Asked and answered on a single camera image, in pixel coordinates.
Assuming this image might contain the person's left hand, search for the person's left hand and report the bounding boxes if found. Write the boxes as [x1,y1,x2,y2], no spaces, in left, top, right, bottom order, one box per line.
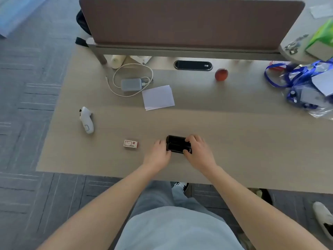
[142,140,172,173]

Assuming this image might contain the person's right hand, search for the person's right hand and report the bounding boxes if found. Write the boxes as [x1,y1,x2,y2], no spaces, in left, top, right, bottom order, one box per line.
[183,135,218,174]

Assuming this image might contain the black bag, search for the black bag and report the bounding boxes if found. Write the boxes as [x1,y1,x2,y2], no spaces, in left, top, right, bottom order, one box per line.
[76,9,92,36]

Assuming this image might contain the cream cylindrical roll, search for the cream cylindrical roll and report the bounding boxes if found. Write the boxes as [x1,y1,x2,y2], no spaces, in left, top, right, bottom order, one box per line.
[111,55,127,69]

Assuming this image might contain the light blue sheet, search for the light blue sheet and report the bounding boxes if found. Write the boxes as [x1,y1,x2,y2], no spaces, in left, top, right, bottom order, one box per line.
[0,0,49,38]

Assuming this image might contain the black battery charger case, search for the black battery charger case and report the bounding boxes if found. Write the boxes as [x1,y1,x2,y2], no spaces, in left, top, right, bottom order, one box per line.
[166,135,193,155]

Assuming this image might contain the bundle of blue lanyards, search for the bundle of blue lanyards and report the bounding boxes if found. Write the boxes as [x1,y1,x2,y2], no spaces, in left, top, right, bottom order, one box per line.
[264,58,333,102]

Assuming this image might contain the gray metal divider rail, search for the gray metal divider rail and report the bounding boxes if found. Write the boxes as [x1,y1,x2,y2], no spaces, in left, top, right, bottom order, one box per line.
[86,37,290,65]

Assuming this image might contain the white shoe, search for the white shoe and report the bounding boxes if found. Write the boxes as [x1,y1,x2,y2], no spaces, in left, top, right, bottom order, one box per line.
[312,201,333,241]

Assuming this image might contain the red apple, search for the red apple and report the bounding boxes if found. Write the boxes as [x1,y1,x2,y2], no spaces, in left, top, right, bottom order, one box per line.
[215,68,229,82]

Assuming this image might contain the light gray shirt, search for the light gray shirt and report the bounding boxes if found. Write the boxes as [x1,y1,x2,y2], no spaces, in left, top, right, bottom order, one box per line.
[114,206,245,250]

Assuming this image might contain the gray power adapter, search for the gray power adapter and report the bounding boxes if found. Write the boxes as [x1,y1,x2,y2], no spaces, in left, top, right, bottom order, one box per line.
[120,78,143,92]

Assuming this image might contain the gray jeans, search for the gray jeans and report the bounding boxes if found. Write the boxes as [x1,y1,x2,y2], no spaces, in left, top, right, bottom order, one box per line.
[130,180,227,224]

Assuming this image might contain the black oval cable grommet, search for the black oval cable grommet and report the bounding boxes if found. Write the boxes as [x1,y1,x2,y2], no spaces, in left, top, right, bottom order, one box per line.
[174,60,213,72]

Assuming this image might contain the white paper sheets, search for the white paper sheets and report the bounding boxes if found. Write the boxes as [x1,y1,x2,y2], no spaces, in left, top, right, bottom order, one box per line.
[142,85,175,111]

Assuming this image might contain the white paper slip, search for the white paper slip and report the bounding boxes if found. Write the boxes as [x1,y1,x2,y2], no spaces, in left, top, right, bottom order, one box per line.
[309,3,333,19]

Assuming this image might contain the white handheld controller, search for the white handheld controller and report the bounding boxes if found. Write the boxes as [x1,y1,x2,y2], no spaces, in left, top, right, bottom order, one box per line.
[79,107,95,135]

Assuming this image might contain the small white red box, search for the small white red box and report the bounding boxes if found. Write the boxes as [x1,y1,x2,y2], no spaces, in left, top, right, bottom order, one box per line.
[123,139,139,150]

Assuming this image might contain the white charging cable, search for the white charging cable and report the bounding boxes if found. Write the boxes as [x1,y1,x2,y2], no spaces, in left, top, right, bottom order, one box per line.
[105,63,154,97]

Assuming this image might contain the pile of small metal pins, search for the pile of small metal pins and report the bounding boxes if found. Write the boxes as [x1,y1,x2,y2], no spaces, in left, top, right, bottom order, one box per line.
[284,34,309,54]

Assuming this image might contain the yellowish shoe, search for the yellowish shoe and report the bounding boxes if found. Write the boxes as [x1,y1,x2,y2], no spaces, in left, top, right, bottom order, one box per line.
[248,188,273,205]

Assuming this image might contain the green tissue box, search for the green tissue box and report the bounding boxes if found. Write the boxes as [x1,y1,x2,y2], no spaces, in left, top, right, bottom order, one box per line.
[305,18,333,62]

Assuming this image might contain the brown desk divider panel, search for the brown desk divider panel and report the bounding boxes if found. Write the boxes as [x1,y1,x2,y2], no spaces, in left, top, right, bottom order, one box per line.
[79,0,305,51]

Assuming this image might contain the white card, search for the white card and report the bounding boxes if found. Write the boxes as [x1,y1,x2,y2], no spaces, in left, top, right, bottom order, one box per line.
[311,69,333,97]

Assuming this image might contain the person's right forearm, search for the person's right forearm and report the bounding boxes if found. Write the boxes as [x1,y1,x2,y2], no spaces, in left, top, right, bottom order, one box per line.
[200,165,329,250]

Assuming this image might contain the person's left forearm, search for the person's left forearm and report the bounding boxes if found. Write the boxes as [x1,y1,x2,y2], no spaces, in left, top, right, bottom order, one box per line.
[36,164,160,250]

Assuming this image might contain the clear plastic badge bag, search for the clear plastic badge bag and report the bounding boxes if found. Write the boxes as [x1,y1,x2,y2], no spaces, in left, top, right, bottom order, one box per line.
[282,61,333,120]

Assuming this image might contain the black white sneaker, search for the black white sneaker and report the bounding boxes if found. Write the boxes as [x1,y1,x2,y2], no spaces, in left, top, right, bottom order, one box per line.
[171,182,190,193]

